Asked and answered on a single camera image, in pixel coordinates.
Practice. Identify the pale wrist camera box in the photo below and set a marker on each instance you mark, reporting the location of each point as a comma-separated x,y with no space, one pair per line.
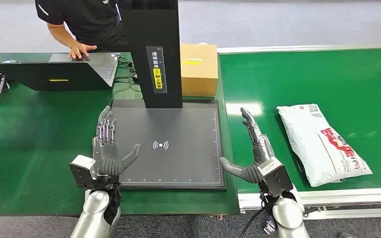
82,170
276,177

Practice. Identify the person's right hand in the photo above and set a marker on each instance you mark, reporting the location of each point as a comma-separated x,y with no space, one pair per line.
78,50

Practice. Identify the person's right forearm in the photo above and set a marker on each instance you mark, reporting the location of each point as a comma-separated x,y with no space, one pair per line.
62,35

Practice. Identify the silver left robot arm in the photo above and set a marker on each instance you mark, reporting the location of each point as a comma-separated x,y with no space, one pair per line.
92,210

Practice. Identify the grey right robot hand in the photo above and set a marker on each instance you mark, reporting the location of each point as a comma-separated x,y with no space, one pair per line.
261,151

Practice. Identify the brown cardboard box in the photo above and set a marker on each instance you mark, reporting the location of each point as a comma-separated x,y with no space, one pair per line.
198,70

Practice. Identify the green conveyor belt aluminium frame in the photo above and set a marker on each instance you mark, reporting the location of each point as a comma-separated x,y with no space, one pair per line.
308,82

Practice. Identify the white plastic package red print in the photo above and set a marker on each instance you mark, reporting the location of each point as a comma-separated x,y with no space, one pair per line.
322,144

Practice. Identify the person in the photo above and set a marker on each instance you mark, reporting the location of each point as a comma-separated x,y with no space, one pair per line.
88,19

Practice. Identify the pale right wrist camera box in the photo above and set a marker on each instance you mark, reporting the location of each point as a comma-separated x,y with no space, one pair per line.
276,177

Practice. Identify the black weighing device with column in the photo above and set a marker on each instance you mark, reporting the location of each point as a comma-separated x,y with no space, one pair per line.
177,148

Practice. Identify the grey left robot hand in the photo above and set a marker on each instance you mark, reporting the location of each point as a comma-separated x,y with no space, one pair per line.
106,157

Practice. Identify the black laptop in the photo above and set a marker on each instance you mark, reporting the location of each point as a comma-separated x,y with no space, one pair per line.
55,74

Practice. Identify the silver metal connector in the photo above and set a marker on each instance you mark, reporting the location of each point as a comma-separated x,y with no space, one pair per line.
270,227

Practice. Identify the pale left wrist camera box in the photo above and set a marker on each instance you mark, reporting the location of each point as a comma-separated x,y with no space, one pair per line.
82,170

